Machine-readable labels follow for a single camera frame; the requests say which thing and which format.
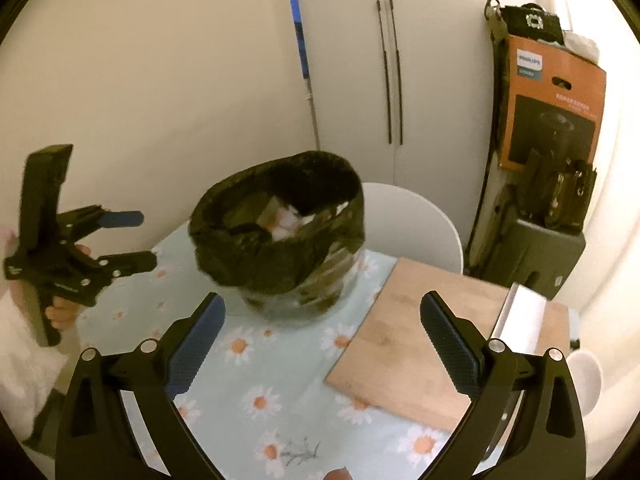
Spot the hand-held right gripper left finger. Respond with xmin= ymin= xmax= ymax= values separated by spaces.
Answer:
xmin=55 ymin=292 xmax=227 ymax=480

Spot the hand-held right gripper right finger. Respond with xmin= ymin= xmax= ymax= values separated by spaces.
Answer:
xmin=417 ymin=290 xmax=587 ymax=480

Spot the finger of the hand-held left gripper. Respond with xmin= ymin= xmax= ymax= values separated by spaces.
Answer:
xmin=59 ymin=205 xmax=145 ymax=247
xmin=85 ymin=251 xmax=158 ymax=288

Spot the black trash bag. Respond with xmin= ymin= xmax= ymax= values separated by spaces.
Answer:
xmin=187 ymin=150 xmax=367 ymax=295

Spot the person's left forearm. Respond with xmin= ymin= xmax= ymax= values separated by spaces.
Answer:
xmin=0 ymin=285 xmax=76 ymax=441

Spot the person's left hand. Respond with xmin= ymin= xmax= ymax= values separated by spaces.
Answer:
xmin=44 ymin=294 xmax=85 ymax=333

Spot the wooden cutting board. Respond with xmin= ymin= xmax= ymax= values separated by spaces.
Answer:
xmin=324 ymin=257 xmax=572 ymax=433

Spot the silver knife blade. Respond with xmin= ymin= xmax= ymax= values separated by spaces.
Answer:
xmin=482 ymin=282 xmax=549 ymax=461

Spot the daisy print tablecloth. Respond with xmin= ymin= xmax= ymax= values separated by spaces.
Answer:
xmin=75 ymin=220 xmax=581 ymax=480

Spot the white chair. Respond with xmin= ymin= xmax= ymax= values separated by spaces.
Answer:
xmin=357 ymin=182 xmax=465 ymax=275

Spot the grey hard case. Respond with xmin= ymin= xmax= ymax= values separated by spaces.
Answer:
xmin=480 ymin=210 xmax=587 ymax=301

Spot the dark pouch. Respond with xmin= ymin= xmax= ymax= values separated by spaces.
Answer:
xmin=517 ymin=147 xmax=598 ymax=233

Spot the dark green long bag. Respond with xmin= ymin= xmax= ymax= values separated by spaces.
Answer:
xmin=467 ymin=0 xmax=518 ymax=266

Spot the white curtain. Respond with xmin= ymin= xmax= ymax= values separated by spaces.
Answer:
xmin=545 ymin=0 xmax=640 ymax=321

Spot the orange cardboard box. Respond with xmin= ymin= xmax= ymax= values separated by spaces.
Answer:
xmin=497 ymin=35 xmax=607 ymax=173

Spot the white wardrobe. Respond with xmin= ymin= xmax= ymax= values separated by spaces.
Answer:
xmin=292 ymin=0 xmax=501 ymax=241

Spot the blue strip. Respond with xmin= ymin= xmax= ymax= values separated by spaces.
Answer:
xmin=282 ymin=0 xmax=311 ymax=81

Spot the dark wardrobe door handle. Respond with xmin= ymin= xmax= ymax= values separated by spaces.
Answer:
xmin=389 ymin=0 xmax=404 ymax=146

